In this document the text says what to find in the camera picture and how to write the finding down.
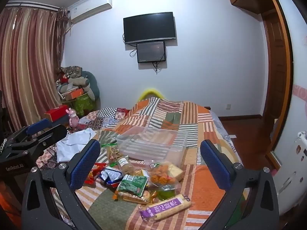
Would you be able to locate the patterned folded cloth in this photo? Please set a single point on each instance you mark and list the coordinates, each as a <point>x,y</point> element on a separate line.
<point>72,70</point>

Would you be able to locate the green snack packet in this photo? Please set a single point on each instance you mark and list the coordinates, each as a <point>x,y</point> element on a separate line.
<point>133,183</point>

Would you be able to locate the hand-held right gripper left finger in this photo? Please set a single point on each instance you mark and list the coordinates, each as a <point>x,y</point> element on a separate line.
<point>84,167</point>

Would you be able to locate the white wall air conditioner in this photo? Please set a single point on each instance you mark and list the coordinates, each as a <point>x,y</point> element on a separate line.
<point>91,8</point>

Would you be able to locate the white plastic bag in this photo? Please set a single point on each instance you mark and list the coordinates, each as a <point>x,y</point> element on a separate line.
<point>74,143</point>

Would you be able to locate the green printed box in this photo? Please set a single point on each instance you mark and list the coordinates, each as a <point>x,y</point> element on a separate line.
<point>82,104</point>

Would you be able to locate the striped patchwork blanket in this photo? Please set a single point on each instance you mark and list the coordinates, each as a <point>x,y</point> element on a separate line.
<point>196,148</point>

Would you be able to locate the striped red-brown curtain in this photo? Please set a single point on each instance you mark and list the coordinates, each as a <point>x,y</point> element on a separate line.
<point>28,64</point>

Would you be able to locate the red snack packet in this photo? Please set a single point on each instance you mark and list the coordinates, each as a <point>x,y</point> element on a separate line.
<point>94,172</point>

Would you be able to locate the blue snack packet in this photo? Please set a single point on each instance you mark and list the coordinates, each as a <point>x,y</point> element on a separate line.
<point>110,175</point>

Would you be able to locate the clear bag of fried balls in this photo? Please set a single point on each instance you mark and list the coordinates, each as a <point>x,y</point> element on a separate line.
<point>160,176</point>

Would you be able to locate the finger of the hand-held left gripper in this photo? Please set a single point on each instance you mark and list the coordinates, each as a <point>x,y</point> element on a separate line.
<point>38,126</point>
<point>56,133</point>

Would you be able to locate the long purple cracker packet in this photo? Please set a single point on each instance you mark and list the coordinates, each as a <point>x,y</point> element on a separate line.
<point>165,207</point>

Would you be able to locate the white appliance with stickers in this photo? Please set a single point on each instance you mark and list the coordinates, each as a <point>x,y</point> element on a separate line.
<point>295,170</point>

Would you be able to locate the brown wooden door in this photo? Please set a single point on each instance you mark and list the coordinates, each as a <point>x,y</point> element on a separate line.
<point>275,76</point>

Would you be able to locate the green jelly cup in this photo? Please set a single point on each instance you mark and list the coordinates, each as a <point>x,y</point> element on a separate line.
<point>166,193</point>

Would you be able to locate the beige snack pack white label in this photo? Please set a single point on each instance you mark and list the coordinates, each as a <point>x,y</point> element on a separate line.
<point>125,164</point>

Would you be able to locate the red flat box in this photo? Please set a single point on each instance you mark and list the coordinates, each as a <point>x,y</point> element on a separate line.
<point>56,112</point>

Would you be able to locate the green-trimmed clear cracker bag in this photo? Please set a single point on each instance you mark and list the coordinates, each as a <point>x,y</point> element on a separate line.
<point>112,153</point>

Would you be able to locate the yellow chair back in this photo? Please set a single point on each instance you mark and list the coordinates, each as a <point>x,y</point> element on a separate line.
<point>151,93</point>

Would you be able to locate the orange cardboard box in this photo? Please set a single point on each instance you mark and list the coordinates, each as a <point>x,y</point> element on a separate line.
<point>74,93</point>

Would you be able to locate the large clear zip bag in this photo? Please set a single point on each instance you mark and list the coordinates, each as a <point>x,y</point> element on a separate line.
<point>153,146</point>

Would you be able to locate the checkered patchwork quilt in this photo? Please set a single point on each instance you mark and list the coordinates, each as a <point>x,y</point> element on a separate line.
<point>105,117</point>

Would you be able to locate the small black wall monitor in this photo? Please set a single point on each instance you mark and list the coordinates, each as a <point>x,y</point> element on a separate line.
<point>151,52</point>

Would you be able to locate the white wall socket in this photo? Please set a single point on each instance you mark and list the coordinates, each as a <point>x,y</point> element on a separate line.
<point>228,106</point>

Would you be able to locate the pink plush toy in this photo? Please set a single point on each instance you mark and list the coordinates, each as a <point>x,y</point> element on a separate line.
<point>73,118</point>

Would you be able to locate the large black wall television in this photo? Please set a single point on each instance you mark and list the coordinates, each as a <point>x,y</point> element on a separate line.
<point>148,27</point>

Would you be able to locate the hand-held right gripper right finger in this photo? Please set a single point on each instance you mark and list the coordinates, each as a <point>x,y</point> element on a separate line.
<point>214,165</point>

